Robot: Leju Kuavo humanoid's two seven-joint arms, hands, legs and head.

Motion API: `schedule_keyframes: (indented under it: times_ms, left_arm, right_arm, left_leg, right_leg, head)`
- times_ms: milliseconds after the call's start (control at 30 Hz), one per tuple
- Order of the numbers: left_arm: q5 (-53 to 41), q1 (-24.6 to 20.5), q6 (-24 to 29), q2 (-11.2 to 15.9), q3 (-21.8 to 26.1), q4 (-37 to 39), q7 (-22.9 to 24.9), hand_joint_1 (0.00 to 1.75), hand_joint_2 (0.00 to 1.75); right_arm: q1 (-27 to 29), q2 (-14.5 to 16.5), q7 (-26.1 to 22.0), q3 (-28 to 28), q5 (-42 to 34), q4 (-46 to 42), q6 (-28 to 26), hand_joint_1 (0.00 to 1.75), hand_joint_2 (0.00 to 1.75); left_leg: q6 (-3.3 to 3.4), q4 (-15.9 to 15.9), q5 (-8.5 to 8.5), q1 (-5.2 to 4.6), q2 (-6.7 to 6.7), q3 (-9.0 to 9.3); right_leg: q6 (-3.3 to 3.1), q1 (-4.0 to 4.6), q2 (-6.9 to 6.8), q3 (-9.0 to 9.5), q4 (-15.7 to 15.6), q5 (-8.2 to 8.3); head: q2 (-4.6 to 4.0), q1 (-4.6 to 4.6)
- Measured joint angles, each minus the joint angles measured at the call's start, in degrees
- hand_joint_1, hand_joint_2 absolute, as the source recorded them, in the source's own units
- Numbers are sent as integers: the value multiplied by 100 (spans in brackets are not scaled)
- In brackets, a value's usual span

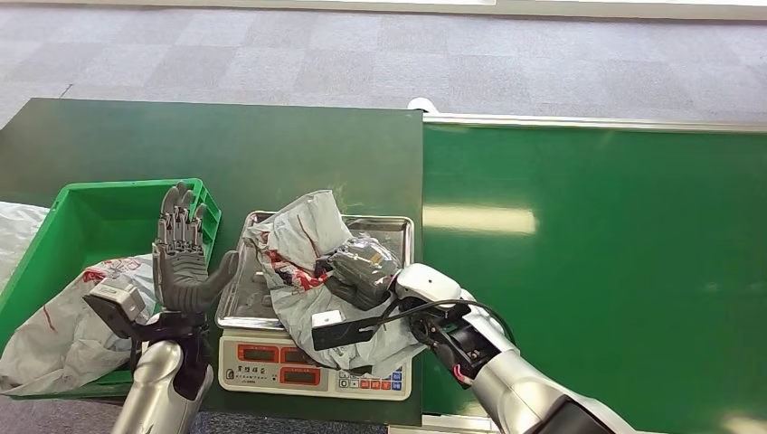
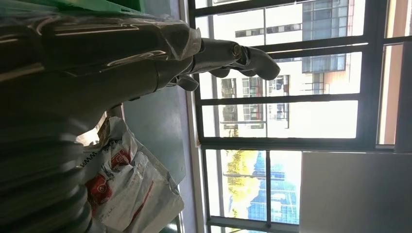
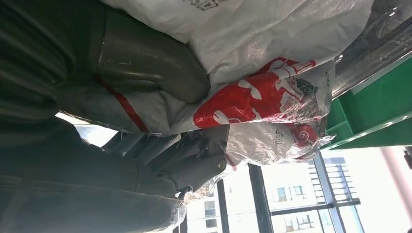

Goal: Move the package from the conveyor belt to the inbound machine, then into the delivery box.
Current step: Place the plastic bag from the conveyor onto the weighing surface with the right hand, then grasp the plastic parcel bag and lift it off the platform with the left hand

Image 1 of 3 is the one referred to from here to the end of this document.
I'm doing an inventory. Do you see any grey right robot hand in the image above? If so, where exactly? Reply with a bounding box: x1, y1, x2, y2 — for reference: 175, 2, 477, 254
314, 235, 402, 312

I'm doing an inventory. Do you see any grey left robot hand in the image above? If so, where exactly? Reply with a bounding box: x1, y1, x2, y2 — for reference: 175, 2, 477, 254
151, 180, 241, 316

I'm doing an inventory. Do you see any grey courier bag red logo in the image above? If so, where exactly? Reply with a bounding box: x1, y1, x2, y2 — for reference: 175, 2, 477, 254
244, 189, 427, 379

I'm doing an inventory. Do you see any green conveyor belt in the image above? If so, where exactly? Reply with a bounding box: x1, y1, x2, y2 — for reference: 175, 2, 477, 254
421, 122, 767, 434

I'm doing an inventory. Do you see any steel scale tray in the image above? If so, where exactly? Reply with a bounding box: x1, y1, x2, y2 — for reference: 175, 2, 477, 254
214, 209, 416, 334

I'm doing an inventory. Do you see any green plastic crate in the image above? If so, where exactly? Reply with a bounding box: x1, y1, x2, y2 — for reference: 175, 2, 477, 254
0, 177, 222, 401

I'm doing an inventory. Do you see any white electronic scale body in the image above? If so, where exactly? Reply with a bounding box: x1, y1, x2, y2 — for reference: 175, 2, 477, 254
217, 327, 413, 401

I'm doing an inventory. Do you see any white courier bag red print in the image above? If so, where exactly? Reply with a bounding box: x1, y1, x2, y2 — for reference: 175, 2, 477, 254
0, 254, 158, 397

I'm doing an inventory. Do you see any plain white plastic bag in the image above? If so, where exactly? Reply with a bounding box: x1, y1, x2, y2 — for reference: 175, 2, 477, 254
0, 201, 51, 292

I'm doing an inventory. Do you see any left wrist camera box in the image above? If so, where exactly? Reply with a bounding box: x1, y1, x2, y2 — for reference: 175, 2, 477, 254
82, 275, 148, 341

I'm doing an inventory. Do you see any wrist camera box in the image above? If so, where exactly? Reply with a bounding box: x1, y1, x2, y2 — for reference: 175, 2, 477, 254
82, 275, 148, 341
310, 309, 391, 353

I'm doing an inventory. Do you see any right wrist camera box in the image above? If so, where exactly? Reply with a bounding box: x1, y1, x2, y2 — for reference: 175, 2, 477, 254
310, 309, 391, 353

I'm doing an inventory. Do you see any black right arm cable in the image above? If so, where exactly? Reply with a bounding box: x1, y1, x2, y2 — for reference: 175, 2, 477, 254
359, 297, 517, 347

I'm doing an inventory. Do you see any aluminium conveyor side rail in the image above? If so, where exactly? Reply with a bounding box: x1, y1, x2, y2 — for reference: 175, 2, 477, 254
421, 112, 767, 134
388, 414, 501, 434

